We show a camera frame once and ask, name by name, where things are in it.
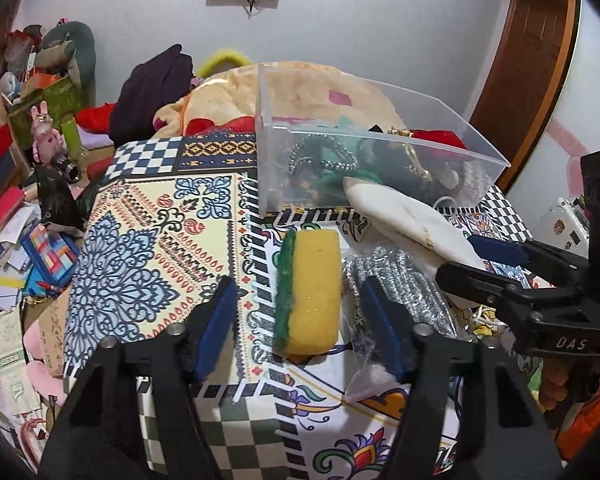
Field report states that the red cloth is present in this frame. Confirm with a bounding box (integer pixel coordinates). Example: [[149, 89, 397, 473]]
[[75, 102, 119, 134]]

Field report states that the brown wooden door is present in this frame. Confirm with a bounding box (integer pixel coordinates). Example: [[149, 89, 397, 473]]
[[467, 0, 582, 194]]

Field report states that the dark purple garment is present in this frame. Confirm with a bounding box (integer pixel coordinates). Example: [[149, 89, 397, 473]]
[[108, 43, 199, 149]]

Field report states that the white cloth pouch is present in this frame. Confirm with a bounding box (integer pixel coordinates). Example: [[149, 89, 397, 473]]
[[342, 176, 487, 272]]

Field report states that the person's right hand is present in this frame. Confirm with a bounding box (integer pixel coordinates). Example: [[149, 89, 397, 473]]
[[539, 359, 576, 412]]

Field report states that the silver scouring pad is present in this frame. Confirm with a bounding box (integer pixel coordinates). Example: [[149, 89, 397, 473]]
[[342, 246, 459, 402]]

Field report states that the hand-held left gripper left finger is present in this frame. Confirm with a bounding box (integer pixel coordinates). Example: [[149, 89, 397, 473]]
[[39, 275, 239, 480]]

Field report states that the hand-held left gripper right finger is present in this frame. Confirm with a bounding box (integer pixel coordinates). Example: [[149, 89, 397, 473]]
[[359, 276, 566, 480]]

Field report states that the beige plush blanket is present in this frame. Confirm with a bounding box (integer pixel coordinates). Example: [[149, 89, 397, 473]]
[[152, 60, 407, 137]]

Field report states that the yellow-green plush item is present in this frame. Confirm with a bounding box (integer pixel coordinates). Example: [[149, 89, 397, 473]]
[[197, 48, 254, 79]]

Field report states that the grey-green plush toy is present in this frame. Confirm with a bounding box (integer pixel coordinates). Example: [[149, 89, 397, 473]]
[[34, 20, 99, 102]]

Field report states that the black red pouch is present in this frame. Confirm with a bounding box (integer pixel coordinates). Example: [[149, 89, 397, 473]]
[[359, 127, 470, 202]]

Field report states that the colourful patterned box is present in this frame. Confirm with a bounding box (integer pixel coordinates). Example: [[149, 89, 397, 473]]
[[19, 224, 81, 287]]

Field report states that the person's right forearm orange sleeve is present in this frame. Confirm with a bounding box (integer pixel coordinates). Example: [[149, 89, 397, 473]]
[[555, 352, 600, 461]]

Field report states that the white suitcase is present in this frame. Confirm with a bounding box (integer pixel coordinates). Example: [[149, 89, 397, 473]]
[[535, 197, 592, 257]]

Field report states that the yellow green sponge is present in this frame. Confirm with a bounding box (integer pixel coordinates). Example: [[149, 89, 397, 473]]
[[272, 229, 342, 359]]

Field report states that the green cylinder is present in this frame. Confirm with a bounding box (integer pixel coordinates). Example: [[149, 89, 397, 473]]
[[60, 115, 86, 159]]

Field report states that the patterned tablecloth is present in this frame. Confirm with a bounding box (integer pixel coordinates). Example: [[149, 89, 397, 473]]
[[62, 132, 537, 480]]

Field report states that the pile of papers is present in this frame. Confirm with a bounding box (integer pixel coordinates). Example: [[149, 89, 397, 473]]
[[0, 200, 73, 418]]

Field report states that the clear plastic box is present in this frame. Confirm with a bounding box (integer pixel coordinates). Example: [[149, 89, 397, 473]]
[[255, 63, 511, 217]]

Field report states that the pink rabbit toy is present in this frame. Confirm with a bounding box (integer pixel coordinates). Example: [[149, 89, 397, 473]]
[[29, 101, 69, 166]]

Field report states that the green cardboard box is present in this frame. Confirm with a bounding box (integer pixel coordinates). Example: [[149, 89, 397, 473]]
[[7, 74, 82, 147]]

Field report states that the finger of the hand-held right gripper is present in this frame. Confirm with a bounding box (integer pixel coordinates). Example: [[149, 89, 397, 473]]
[[435, 259, 582, 312], [467, 235, 590, 282]]

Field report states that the black bird toy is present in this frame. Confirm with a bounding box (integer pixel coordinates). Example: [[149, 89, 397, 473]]
[[33, 164, 104, 234]]

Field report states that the black camera lens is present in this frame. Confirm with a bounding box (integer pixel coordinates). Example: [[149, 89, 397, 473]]
[[52, 152, 84, 184]]

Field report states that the green beaded pouch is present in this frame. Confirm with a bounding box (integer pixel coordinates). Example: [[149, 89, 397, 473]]
[[287, 135, 377, 207]]

